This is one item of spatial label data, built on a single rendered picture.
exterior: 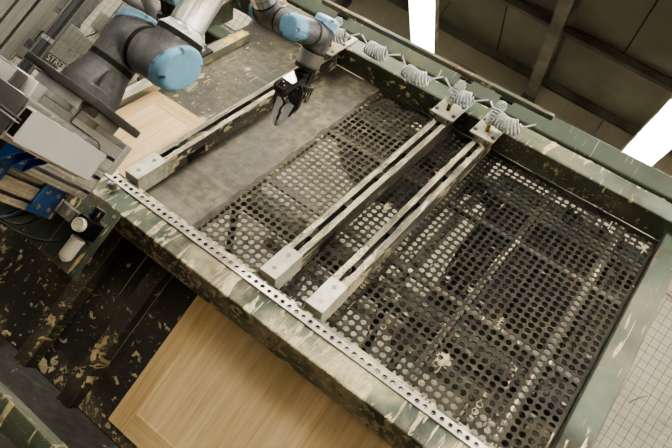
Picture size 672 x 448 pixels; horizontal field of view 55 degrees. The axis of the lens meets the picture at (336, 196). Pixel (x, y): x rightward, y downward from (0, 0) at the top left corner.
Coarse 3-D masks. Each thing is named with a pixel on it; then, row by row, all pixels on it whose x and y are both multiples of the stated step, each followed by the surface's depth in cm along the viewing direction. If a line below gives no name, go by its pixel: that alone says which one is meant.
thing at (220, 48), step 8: (240, 40) 277; (248, 40) 281; (216, 48) 269; (224, 48) 271; (232, 48) 275; (208, 56) 265; (216, 56) 269; (144, 80) 247; (128, 88) 242; (136, 88) 243; (144, 88) 244; (152, 88) 247; (160, 88) 251; (128, 96) 239; (136, 96) 242
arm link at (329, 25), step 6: (318, 18) 186; (324, 18) 186; (330, 18) 188; (324, 24) 186; (330, 24) 186; (336, 24) 188; (324, 30) 186; (330, 30) 187; (336, 30) 190; (324, 36) 186; (330, 36) 188; (318, 42) 186; (324, 42) 188; (330, 42) 190; (306, 48) 189; (312, 48) 189; (318, 48) 189; (324, 48) 190; (318, 54) 190; (324, 54) 192
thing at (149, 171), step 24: (336, 48) 268; (288, 72) 258; (264, 96) 245; (216, 120) 232; (240, 120) 237; (168, 144) 219; (192, 144) 221; (216, 144) 233; (144, 168) 210; (168, 168) 216
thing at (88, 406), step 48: (0, 240) 237; (0, 288) 231; (48, 288) 226; (96, 288) 222; (144, 288) 211; (48, 336) 215; (96, 336) 217; (144, 336) 213; (0, 384) 197; (96, 384) 211; (48, 432) 188
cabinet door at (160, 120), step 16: (144, 96) 244; (160, 96) 245; (128, 112) 236; (144, 112) 238; (160, 112) 239; (176, 112) 240; (144, 128) 232; (160, 128) 233; (176, 128) 234; (192, 128) 235; (128, 144) 225; (144, 144) 226; (160, 144) 227; (128, 160) 219
